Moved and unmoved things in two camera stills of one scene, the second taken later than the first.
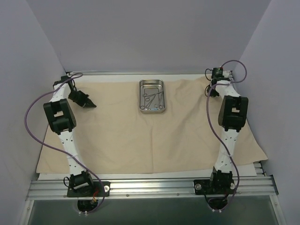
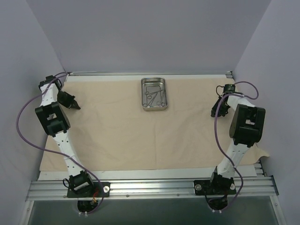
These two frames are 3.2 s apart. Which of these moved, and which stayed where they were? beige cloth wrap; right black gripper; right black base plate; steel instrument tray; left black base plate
Moved: right black gripper; steel instrument tray
Stayed: left black base plate; right black base plate; beige cloth wrap
